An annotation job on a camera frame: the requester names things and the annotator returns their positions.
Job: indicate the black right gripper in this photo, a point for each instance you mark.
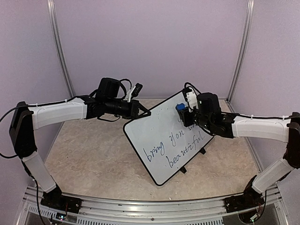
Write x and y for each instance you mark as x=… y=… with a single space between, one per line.
x=187 y=121

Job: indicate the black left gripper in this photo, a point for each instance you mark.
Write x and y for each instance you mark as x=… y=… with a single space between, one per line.
x=135 y=106

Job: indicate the blue whiteboard eraser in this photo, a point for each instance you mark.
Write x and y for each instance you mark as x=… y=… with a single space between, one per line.
x=180 y=108

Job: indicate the white whiteboard black frame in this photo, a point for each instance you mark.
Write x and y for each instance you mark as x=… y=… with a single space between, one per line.
x=161 y=141

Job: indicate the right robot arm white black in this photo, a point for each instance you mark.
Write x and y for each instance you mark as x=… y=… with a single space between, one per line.
x=204 y=111

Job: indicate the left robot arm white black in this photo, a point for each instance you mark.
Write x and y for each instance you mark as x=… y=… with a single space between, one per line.
x=111 y=97

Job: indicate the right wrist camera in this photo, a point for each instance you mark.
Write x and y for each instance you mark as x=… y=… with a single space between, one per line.
x=190 y=95

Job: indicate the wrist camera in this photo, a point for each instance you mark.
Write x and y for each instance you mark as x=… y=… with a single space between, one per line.
x=190 y=95
x=133 y=92

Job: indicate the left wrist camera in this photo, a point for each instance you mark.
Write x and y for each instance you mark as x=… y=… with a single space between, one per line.
x=133 y=92

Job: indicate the aluminium front rail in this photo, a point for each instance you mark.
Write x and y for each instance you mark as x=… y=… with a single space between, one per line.
x=100 y=211

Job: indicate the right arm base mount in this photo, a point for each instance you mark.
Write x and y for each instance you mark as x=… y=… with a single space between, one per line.
x=248 y=199

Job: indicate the right aluminium frame post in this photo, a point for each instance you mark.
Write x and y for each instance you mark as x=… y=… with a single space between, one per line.
x=242 y=50

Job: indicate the aluminium frame post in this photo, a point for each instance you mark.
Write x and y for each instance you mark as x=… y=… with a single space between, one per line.
x=59 y=48
x=242 y=50

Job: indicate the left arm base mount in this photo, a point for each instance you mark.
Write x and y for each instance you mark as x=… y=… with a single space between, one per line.
x=63 y=202

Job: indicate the left aluminium frame post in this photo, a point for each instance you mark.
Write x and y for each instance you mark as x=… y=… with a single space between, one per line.
x=59 y=48

